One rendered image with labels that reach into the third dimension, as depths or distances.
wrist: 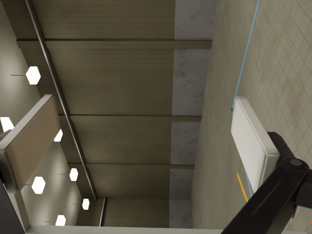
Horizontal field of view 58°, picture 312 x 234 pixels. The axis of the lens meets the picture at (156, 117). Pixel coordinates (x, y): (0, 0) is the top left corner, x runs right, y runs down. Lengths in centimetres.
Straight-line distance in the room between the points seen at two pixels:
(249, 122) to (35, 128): 13
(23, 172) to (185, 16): 962
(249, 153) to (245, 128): 2
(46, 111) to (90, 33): 1017
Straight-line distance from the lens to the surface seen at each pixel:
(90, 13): 1001
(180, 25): 989
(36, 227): 367
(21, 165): 18
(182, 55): 1049
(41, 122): 20
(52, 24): 1060
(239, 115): 19
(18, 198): 339
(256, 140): 16
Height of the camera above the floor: 157
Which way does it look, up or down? 2 degrees up
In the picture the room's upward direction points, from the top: 89 degrees counter-clockwise
